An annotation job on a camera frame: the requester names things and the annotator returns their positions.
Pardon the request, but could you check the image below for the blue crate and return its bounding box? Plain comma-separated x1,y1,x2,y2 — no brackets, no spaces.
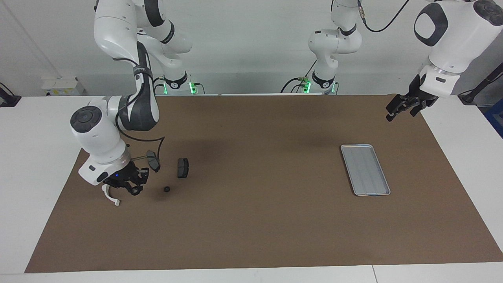
484,98,503,139

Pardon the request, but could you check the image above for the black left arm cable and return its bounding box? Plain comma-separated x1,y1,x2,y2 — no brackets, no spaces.
356,0,411,33

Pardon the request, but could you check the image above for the brown table mat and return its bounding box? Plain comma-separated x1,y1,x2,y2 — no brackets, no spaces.
24,94,503,273

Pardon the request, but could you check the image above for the black angled stand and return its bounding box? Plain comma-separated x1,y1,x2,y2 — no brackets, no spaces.
458,61,503,106

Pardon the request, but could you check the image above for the white wall socket box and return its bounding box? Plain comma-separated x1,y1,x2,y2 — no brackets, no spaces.
41,77,85,97

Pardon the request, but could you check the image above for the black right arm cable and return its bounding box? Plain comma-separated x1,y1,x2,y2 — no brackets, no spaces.
112,41,165,162

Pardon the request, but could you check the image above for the curved dark brake pad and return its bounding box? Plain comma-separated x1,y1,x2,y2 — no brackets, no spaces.
146,151,161,173

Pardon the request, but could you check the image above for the white half-ring clamp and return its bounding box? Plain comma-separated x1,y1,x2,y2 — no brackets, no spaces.
101,184,121,207

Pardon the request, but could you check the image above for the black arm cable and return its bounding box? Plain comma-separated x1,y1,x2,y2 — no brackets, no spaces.
112,41,165,162
356,0,411,33

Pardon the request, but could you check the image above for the silver metal tray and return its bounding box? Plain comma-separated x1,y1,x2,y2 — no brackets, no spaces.
340,144,391,197

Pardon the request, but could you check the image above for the black table clamp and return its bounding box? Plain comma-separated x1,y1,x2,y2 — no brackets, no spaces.
0,83,22,107

